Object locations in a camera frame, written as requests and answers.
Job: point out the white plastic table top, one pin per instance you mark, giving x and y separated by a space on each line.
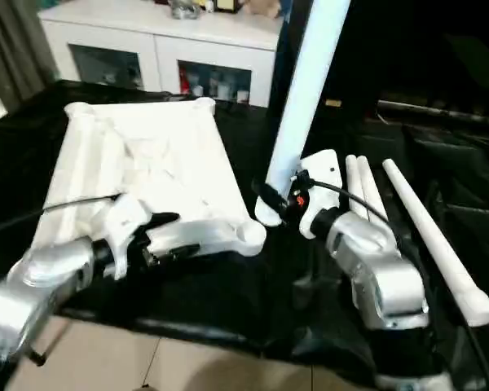
146 142

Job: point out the white plastic table leg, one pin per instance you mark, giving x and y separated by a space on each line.
368 187
351 175
305 81
432 244

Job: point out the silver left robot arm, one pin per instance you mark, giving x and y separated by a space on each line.
45 269

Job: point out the black table mat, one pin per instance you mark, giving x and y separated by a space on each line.
228 293

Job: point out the black stand leg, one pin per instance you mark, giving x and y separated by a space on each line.
38 358

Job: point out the white glass-door cabinet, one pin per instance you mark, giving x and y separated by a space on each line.
167 40

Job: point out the grey curtain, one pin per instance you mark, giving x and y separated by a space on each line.
16 49

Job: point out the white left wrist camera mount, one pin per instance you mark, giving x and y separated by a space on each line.
122 220

